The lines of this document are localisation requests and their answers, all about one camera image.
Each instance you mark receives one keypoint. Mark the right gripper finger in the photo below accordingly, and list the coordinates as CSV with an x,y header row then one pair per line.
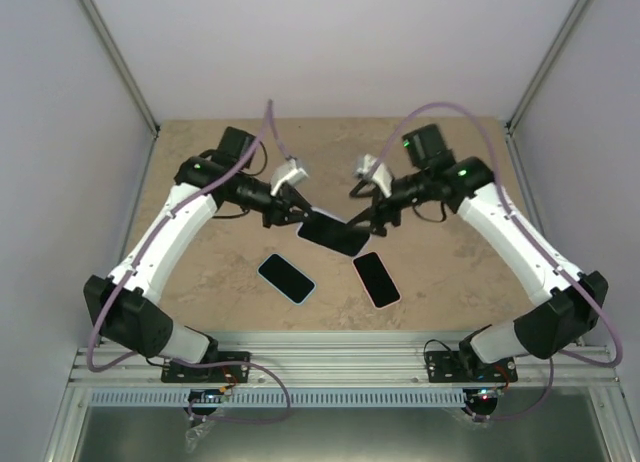
x,y
363,189
368,217

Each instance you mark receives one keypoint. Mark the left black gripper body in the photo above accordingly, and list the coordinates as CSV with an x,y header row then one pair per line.
x,y
270,215

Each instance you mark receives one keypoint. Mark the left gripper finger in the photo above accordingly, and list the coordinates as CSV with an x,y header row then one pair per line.
x,y
292,217
296,200

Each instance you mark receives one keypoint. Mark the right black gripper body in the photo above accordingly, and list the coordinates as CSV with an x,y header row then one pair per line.
x,y
394,214

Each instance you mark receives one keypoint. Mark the lavender phone case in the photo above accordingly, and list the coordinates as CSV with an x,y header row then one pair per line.
x,y
350,249

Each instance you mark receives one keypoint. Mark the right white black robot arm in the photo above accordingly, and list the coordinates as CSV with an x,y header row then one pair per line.
x,y
566,302

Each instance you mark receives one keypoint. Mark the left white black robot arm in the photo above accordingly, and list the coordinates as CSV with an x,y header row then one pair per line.
x,y
124,306

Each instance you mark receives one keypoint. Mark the phone in pale pink case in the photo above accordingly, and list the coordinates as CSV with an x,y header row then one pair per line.
x,y
376,280

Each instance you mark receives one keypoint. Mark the phone in light blue case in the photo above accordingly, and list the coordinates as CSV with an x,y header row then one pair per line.
x,y
287,279

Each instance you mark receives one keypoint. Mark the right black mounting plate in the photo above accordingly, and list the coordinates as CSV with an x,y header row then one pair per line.
x,y
446,366

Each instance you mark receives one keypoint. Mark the black mounting plate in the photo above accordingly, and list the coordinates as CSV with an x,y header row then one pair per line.
x,y
174,373
446,366

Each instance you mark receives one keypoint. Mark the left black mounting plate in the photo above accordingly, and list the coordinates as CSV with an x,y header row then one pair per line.
x,y
174,373

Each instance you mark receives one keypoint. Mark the left circuit board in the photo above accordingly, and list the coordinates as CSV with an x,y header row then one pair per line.
x,y
210,396

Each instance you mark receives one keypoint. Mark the circuit board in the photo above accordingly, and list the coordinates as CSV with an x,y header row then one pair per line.
x,y
487,393
210,396

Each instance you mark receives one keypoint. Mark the right circuit board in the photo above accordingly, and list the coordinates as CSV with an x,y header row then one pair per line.
x,y
487,393

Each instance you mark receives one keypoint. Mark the clear plastic bag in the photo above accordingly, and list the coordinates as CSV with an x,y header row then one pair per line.
x,y
197,431

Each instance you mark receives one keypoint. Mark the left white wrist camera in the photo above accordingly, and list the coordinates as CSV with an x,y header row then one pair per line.
x,y
291,172

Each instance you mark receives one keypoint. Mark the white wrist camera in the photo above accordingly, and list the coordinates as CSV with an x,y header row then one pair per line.
x,y
291,172
370,169

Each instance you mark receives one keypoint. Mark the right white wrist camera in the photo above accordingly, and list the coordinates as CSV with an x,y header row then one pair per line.
x,y
370,169

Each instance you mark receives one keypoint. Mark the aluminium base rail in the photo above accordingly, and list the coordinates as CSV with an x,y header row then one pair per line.
x,y
355,359

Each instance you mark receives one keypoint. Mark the grey slotted cable duct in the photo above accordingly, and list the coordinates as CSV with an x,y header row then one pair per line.
x,y
275,398

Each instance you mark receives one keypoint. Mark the left aluminium frame post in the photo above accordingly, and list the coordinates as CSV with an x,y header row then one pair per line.
x,y
115,56

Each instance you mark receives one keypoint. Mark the aluminium frame post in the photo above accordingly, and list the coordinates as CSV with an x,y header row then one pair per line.
x,y
567,28
115,56

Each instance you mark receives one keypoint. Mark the right aluminium frame post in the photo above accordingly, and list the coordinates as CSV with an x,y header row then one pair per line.
x,y
567,28

